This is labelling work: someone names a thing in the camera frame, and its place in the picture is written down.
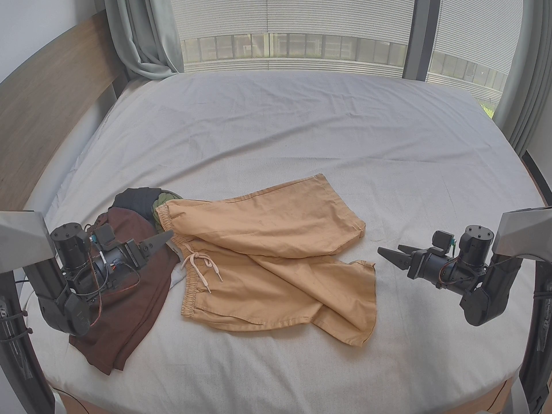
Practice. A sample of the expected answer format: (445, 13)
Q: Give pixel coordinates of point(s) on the brown garment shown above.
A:
(129, 313)

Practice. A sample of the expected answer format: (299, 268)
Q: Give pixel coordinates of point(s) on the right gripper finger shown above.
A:
(396, 258)
(407, 249)

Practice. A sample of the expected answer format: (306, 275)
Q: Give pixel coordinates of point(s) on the window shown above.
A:
(302, 11)

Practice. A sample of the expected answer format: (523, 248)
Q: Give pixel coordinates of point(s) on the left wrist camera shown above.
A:
(105, 235)

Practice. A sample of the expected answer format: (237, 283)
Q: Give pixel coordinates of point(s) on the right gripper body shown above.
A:
(427, 266)

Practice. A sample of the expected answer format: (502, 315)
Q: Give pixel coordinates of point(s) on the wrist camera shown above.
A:
(105, 235)
(443, 242)

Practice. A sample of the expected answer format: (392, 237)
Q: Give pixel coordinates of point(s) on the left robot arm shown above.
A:
(56, 300)

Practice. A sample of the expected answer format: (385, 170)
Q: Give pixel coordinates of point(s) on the bed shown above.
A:
(284, 136)

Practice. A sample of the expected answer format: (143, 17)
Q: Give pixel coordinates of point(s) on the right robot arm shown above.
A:
(491, 287)

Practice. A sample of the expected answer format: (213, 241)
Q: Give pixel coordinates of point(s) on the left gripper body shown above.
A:
(129, 257)

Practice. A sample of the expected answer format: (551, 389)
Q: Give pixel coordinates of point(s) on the black garment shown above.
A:
(134, 201)

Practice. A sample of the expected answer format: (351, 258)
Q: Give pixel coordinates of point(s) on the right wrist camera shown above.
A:
(443, 242)

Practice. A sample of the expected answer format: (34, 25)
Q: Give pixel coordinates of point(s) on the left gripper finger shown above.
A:
(152, 244)

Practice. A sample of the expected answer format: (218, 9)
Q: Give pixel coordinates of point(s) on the green garment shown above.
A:
(160, 200)

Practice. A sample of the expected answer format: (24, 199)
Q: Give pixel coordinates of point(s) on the grey-green curtain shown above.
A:
(142, 24)
(528, 80)

